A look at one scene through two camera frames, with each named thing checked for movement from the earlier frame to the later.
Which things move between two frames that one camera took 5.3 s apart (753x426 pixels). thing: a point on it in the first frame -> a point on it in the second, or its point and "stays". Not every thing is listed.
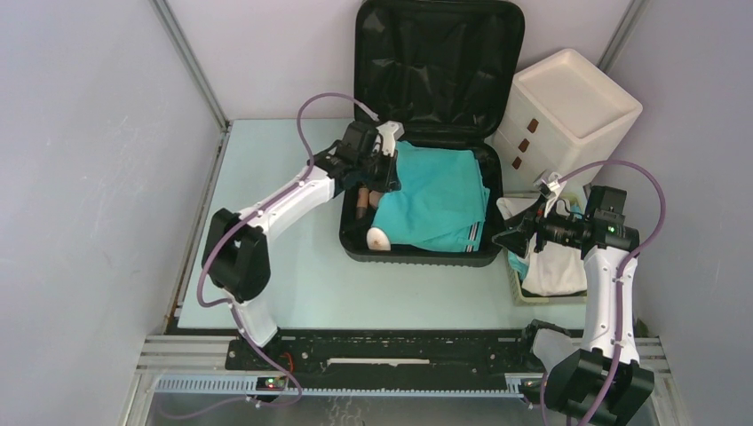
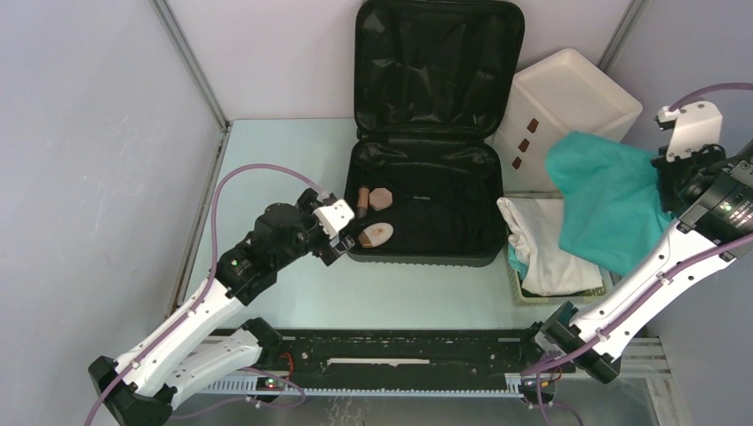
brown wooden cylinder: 362,202 stays
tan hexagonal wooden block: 374,197 stays
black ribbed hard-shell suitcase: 452,74 stays
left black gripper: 390,182 -> 308,202
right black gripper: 517,241 -> 713,154
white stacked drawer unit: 565,114 stays
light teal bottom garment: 440,203 -> 613,206
